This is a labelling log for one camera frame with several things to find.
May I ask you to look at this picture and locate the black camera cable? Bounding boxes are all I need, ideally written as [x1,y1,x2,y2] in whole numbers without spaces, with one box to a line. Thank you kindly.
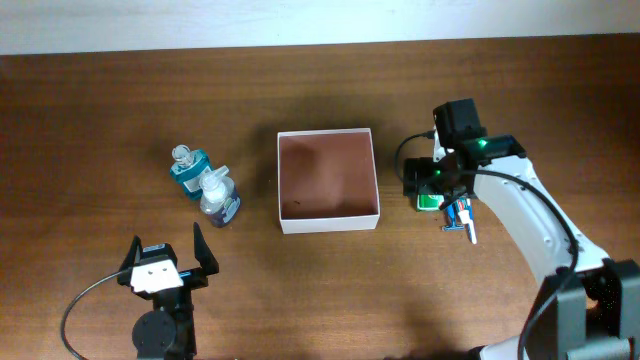
[393,130,580,360]
[59,269,132,360]

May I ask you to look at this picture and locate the toothpaste tube white cap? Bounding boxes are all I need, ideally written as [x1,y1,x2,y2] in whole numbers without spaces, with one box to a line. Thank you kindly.
[455,198,474,225]

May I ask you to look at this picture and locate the black right camera cable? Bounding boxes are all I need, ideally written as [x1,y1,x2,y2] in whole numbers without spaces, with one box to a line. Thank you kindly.
[393,130,580,360]

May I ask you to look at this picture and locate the black left camera cable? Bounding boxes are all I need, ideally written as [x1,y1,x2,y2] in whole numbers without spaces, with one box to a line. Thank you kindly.
[59,269,132,360]

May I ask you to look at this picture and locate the clear foaming soap pump bottle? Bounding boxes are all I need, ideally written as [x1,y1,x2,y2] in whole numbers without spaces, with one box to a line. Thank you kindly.
[199,166,241,228]

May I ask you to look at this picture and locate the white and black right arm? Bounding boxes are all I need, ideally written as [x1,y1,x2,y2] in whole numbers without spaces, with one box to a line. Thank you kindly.
[400,135,639,359]

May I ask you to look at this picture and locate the white cardboard box pink interior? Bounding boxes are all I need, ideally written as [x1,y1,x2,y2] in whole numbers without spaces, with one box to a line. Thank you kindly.
[277,128,381,234]

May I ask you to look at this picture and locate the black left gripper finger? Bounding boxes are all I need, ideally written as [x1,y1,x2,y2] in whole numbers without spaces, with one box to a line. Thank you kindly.
[119,235,142,271]
[193,222,219,276]

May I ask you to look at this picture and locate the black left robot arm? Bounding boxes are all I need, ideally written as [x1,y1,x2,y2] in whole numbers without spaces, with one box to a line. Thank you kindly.
[117,223,219,360]

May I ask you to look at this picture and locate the green soap packet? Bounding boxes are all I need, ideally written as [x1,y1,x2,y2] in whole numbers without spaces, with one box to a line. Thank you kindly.
[416,194,444,212]

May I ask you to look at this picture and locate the blue disposable razor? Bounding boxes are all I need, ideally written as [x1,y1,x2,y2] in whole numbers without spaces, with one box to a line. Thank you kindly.
[442,205,464,232]

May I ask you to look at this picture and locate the teal mouthwash bottle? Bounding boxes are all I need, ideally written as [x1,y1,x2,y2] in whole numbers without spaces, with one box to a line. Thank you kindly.
[169,144,212,200]

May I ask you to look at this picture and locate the blue and white toothbrush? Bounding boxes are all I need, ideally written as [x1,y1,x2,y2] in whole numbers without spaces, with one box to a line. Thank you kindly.
[464,198,478,245]

